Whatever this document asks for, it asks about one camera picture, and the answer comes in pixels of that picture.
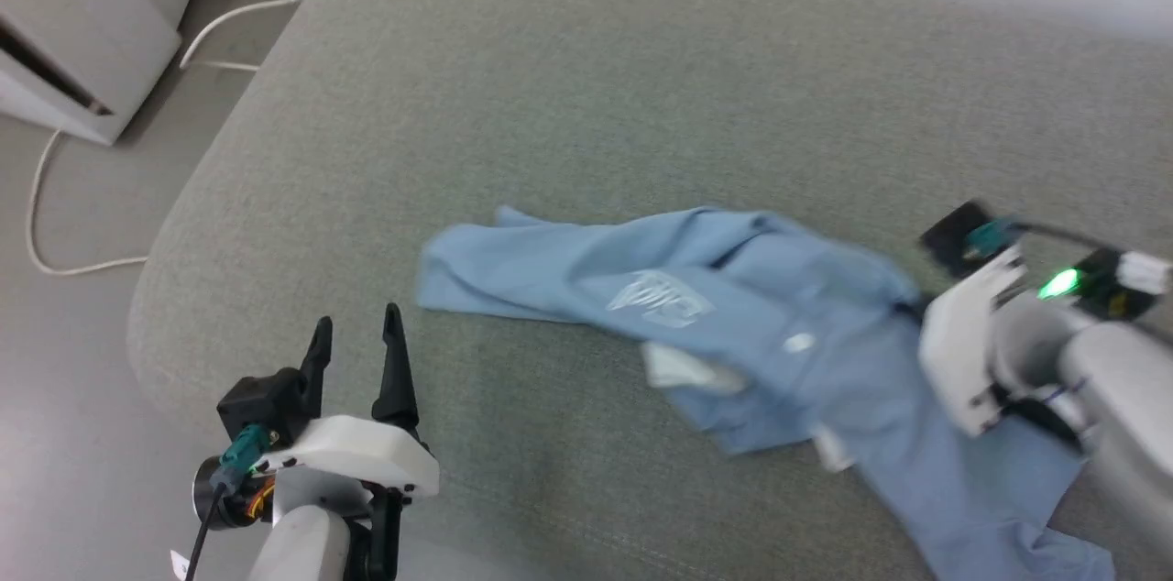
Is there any white cabinet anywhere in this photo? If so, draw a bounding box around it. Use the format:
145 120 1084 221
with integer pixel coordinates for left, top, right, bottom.
0 0 203 148

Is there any light blue polo shirt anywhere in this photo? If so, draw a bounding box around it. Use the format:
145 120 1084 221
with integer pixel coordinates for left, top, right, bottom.
416 204 1116 581

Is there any white floor cable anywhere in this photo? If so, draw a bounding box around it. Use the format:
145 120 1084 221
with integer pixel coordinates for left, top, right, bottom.
26 0 312 278

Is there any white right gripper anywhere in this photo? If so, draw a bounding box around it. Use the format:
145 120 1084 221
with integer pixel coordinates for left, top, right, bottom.
918 246 1027 438

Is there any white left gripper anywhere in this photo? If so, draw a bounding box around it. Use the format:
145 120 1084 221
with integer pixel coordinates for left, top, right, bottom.
261 303 442 499

